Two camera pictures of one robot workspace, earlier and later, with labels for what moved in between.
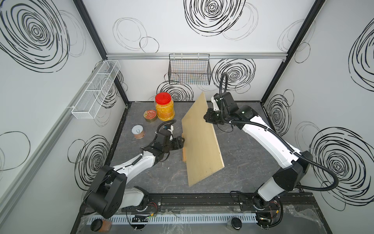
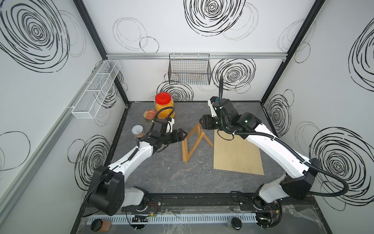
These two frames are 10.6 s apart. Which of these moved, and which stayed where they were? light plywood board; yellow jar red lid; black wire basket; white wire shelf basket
Moved: light plywood board
Stayed: white wire shelf basket; black wire basket; yellow jar red lid
